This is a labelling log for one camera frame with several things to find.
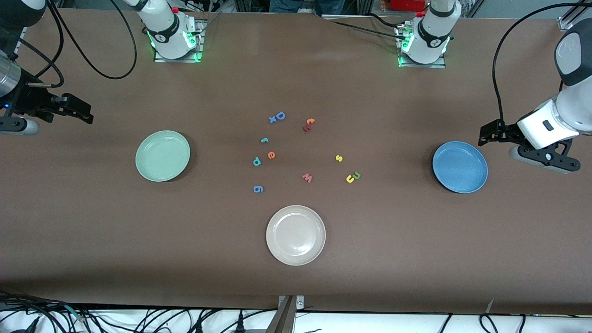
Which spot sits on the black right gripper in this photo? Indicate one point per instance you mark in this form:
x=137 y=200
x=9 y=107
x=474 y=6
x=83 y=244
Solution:
x=28 y=101

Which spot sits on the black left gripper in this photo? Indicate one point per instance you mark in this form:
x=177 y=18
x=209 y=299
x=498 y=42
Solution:
x=506 y=131

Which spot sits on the blue plate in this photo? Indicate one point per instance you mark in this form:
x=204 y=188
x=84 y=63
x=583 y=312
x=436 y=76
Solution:
x=460 y=167

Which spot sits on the light green plate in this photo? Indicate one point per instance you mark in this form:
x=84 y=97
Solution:
x=163 y=156

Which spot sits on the red box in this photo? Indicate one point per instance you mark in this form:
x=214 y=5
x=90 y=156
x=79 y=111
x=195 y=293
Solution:
x=407 y=4

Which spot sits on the small white paper scrap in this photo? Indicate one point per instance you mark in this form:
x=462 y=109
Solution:
x=490 y=306

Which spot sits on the pink letter w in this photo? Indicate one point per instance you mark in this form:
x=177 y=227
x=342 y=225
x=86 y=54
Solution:
x=307 y=178

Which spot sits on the blue letter D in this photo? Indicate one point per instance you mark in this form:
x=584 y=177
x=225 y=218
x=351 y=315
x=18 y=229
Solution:
x=280 y=115

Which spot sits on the beige plate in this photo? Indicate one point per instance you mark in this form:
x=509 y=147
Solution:
x=296 y=235

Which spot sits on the person in blue jeans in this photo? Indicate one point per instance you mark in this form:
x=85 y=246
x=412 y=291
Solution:
x=282 y=5

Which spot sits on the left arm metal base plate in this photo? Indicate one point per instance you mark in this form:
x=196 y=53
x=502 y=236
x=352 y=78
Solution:
x=423 y=66

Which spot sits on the aluminium frame corner profile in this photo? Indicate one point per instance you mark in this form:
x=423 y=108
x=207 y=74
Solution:
x=566 y=22

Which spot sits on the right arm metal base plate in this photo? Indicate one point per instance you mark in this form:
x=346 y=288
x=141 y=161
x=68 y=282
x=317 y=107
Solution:
x=201 y=39

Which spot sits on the metal table edge bracket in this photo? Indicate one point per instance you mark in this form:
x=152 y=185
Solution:
x=284 y=314

